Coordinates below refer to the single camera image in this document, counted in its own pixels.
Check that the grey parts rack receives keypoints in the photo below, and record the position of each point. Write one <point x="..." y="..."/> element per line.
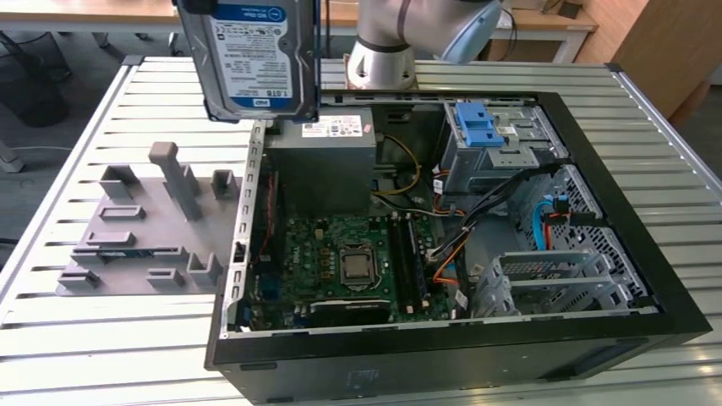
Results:
<point x="122" y="275"/>

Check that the hard disk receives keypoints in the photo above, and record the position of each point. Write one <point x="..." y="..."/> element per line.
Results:
<point x="254" y="51"/>

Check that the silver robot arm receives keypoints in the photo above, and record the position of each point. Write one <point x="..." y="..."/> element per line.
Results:
<point x="378" y="63"/>

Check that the black graphics card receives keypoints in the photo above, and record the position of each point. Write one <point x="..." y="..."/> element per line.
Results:
<point x="350" y="311"/>

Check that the black mesh waste basket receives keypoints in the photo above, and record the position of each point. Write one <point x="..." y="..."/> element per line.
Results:
<point x="34" y="97"/>

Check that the black PC case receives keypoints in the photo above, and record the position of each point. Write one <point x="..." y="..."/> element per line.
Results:
<point x="395" y="372"/>

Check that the green RAM stick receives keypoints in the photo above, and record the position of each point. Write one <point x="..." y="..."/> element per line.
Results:
<point x="127" y="255"/>

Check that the grey power supply unit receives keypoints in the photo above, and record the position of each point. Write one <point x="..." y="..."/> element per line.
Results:
<point x="315" y="182"/>

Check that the blue plastic drive latch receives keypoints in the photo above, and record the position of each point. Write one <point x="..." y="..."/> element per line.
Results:
<point x="477" y="127"/>

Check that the grey metal drive cage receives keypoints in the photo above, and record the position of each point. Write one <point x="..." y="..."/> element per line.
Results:
<point x="469" y="169"/>

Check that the green motherboard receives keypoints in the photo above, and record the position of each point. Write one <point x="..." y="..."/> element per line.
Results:
<point x="360" y="228"/>

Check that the grey metal stand foot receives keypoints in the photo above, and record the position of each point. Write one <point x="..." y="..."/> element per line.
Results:
<point x="11" y="158"/>

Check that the wooden desk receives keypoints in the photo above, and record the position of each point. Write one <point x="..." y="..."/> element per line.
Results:
<point x="84" y="17"/>
<point x="542" y="21"/>

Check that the silver CPU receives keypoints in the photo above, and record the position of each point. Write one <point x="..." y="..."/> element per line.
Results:
<point x="356" y="266"/>

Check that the grey disk bay cage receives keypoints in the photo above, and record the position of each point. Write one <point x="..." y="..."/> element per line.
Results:
<point x="553" y="284"/>

